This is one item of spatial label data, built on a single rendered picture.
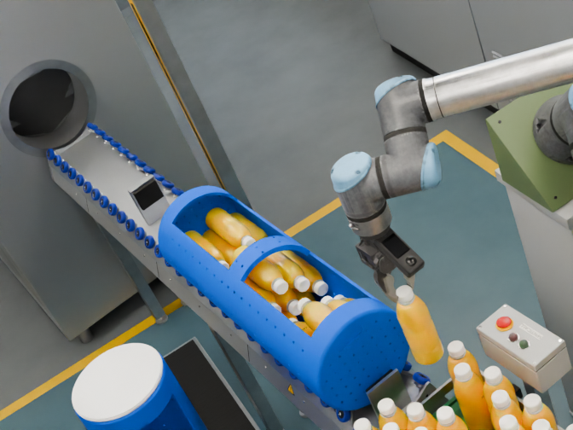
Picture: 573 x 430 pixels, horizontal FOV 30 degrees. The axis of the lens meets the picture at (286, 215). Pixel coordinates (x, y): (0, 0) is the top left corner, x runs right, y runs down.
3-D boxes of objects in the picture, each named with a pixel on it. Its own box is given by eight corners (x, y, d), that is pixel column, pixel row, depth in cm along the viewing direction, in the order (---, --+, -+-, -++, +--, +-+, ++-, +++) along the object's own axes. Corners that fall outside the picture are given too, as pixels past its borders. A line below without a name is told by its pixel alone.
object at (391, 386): (406, 397, 273) (392, 364, 266) (412, 401, 271) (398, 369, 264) (376, 421, 271) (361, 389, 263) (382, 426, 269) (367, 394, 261)
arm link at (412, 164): (429, 126, 214) (369, 142, 217) (441, 181, 212) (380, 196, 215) (436, 136, 223) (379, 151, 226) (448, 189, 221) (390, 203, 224)
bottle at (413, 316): (438, 365, 246) (415, 310, 235) (410, 363, 250) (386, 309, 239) (447, 342, 251) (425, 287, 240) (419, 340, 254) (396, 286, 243)
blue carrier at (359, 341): (252, 227, 342) (210, 166, 325) (426, 354, 276) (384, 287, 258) (187, 287, 337) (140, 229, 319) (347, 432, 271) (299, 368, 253)
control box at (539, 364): (513, 330, 268) (505, 302, 262) (572, 368, 253) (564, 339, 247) (484, 354, 265) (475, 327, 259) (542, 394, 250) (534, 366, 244)
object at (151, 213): (169, 206, 375) (151, 173, 366) (174, 211, 372) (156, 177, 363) (146, 223, 372) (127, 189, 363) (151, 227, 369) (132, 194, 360)
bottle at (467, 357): (456, 398, 270) (437, 350, 259) (481, 386, 270) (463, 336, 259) (469, 416, 264) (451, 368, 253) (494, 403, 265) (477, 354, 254)
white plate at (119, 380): (52, 402, 302) (54, 404, 303) (115, 432, 284) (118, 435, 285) (116, 332, 315) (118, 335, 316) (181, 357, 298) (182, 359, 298)
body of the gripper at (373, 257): (387, 245, 240) (372, 206, 233) (411, 260, 234) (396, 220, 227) (361, 264, 238) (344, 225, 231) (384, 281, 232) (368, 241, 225)
